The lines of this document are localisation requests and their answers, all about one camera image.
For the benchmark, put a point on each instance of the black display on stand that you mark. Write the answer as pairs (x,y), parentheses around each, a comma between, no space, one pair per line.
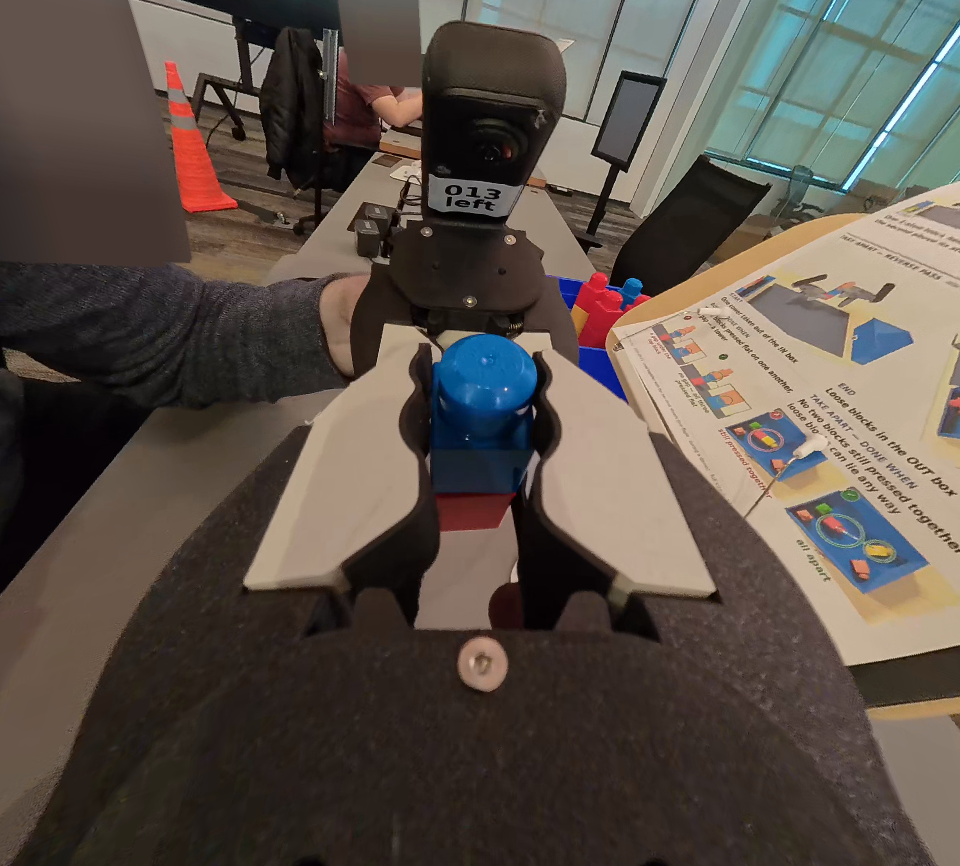
(630,120)

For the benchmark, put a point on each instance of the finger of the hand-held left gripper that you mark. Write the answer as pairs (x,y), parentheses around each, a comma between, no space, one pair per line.
(401,345)
(544,342)

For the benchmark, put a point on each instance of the instruction sheet on stand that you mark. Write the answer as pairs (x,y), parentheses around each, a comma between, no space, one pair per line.
(795,243)

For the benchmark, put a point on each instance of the yellow toy block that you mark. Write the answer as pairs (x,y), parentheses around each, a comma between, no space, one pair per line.
(579,322)

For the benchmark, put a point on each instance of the blue toy block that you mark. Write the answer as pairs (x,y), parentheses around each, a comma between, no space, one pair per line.
(484,393)
(632,288)

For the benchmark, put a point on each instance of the black jacket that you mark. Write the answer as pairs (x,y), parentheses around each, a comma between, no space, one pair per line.
(292,101)

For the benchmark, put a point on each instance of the person's left forearm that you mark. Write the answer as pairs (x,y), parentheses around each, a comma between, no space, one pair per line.
(165,333)

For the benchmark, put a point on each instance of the red toy block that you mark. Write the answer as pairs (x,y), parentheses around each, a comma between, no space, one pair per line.
(600,318)
(472,512)

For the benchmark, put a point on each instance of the printed instruction sheet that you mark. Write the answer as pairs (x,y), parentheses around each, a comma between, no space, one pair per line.
(825,431)

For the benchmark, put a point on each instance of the person's torso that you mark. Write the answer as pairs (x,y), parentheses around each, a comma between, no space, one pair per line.
(52,476)

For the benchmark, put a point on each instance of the instruction sheet on board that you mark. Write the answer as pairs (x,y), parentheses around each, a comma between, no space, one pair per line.
(915,682)

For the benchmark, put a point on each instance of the blue plastic bin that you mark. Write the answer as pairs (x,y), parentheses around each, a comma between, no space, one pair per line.
(600,371)

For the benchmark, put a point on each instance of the orange traffic cone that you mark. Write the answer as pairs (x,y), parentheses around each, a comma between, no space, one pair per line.
(196,168)

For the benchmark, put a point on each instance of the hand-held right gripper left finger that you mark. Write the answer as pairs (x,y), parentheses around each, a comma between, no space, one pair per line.
(337,498)

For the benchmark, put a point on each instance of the person's left hand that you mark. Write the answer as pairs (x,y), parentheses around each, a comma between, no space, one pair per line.
(337,326)

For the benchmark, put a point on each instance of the black chair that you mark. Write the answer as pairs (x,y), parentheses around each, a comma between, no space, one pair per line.
(690,228)

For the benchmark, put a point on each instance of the black charger block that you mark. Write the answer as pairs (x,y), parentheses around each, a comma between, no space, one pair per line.
(371,240)

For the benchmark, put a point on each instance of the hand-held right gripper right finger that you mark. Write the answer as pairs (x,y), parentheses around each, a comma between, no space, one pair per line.
(622,506)

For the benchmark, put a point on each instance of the grey desk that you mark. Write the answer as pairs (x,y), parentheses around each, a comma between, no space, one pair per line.
(150,543)

